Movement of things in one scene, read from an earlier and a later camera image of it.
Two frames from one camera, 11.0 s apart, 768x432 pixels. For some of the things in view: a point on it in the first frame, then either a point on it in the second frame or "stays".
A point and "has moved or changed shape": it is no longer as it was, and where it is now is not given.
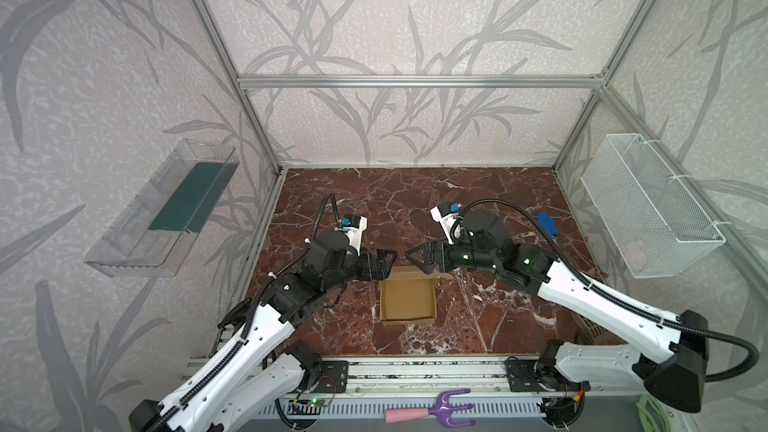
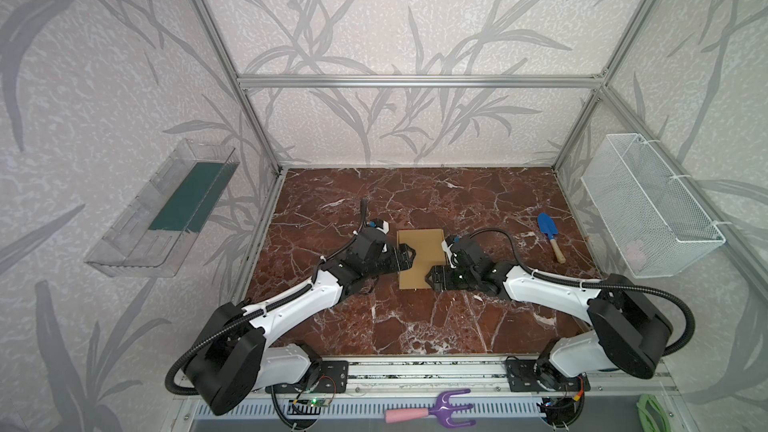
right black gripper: x=432 y=256 → x=448 y=274
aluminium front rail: x=419 y=375 stays
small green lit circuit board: x=318 y=402 stays
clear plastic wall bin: x=166 y=212 stays
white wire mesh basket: x=656 y=227 stays
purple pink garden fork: x=441 y=409 stays
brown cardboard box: x=409 y=295 has moved or changed shape
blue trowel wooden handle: x=548 y=224 → x=560 y=257
